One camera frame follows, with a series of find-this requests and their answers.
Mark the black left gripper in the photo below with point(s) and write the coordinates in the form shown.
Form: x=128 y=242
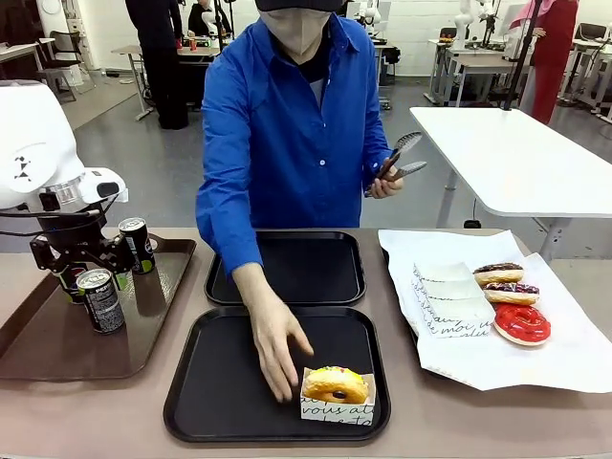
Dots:
x=72 y=234

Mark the black Pepsi soda can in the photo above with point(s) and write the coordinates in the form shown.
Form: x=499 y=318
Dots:
x=101 y=301
x=72 y=289
x=138 y=244

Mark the white printed paper box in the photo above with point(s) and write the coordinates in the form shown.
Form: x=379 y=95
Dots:
x=461 y=320
x=334 y=411
x=452 y=288
x=442 y=271

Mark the metal serving tongs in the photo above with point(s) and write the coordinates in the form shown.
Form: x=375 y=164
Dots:
x=408 y=141

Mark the chocolate glazed donut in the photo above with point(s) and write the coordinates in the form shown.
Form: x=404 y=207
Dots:
x=499 y=273

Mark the dark berry sprinkled donut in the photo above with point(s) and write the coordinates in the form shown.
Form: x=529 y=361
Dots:
x=514 y=292

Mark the person's left forearm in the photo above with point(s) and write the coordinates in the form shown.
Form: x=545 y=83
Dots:
x=370 y=153

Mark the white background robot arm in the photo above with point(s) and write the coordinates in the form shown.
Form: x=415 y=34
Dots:
x=463 y=24

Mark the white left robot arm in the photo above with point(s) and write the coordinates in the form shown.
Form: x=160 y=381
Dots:
x=33 y=138

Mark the person's right forearm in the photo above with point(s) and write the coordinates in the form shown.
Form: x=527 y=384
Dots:
x=239 y=258

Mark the person's right hand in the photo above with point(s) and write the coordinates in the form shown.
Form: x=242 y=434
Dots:
x=275 y=344

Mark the person's left hand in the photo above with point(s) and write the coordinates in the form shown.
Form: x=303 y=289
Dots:
x=385 y=186

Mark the brown plastic tray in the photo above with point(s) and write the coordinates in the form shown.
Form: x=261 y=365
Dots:
x=57 y=354

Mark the black office chair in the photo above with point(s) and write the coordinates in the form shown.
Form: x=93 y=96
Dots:
x=64 y=57

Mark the bystander in black clothes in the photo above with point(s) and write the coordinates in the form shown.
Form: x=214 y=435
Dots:
x=160 y=62

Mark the person in blue shirt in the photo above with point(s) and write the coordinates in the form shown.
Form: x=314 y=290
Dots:
x=287 y=143

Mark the seated bystander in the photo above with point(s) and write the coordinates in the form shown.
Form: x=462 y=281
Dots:
x=205 y=19

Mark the yellow sprinkled donut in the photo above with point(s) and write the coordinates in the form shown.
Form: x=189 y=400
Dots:
x=330 y=380

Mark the beige face mask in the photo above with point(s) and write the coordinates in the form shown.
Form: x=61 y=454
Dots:
x=296 y=28

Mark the dark cap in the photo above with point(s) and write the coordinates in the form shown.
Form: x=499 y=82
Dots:
x=296 y=4

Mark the grey background table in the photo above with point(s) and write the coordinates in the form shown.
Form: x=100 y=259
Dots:
x=478 y=67

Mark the white rectangular table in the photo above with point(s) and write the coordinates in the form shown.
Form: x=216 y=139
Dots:
x=516 y=158

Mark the red glazed donut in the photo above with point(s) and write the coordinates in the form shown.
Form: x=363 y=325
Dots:
x=521 y=325

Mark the white paper sheet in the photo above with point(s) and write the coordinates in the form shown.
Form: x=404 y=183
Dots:
x=526 y=363

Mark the black stand pole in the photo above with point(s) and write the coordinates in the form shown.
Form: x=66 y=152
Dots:
x=521 y=57

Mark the bystander in red outfit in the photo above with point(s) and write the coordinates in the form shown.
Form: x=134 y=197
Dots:
x=554 y=57

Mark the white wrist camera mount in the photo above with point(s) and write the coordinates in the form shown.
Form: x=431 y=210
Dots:
x=102 y=186

